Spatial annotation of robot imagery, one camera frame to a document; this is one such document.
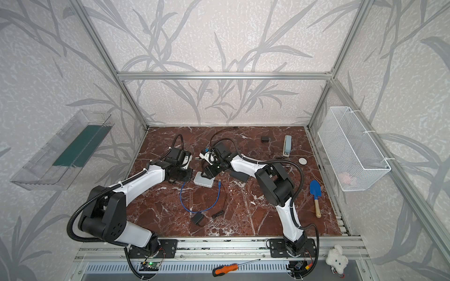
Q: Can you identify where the blue ethernet cable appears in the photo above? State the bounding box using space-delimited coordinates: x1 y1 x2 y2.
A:
179 180 223 214

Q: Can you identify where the thin black power cord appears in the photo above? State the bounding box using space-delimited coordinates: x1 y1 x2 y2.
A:
202 185 229 220

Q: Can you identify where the black network switch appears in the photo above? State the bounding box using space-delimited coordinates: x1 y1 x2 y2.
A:
230 171 250 183

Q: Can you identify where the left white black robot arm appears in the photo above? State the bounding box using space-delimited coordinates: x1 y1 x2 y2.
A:
66 148 192 255

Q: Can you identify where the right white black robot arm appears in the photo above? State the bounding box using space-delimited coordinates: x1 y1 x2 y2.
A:
199 139 315 257

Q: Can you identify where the black power adapter cube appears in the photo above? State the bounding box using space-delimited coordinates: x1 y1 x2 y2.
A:
191 212 205 226

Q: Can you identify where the grey brush block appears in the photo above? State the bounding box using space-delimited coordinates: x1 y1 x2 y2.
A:
282 135 292 158

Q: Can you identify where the green circuit board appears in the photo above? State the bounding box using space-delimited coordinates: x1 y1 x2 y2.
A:
139 262 161 272

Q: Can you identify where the pink item in basket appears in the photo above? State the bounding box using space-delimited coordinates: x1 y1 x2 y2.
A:
339 172 356 186

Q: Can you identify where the white plush toy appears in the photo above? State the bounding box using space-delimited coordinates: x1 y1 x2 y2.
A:
326 245 349 275

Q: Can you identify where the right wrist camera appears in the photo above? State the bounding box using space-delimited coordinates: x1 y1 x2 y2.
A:
199 149 216 165

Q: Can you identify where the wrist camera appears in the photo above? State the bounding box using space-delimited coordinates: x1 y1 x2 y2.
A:
199 149 216 165
181 153 192 169

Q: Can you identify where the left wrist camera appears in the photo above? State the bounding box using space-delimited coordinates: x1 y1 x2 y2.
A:
181 153 192 169

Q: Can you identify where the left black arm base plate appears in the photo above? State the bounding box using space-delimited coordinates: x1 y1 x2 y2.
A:
128 239 178 259

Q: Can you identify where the wooden handle blue tool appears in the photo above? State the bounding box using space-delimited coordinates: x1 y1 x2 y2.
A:
309 180 322 218

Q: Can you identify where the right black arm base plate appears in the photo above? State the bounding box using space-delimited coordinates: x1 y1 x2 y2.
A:
266 238 317 258

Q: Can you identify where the orange handled screwdriver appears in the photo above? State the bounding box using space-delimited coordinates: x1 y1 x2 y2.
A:
212 259 261 277

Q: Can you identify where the clear plastic wall tray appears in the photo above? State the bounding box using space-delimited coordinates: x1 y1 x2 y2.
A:
11 110 115 191

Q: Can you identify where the white wire mesh basket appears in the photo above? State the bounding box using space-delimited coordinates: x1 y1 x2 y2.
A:
318 107 391 192

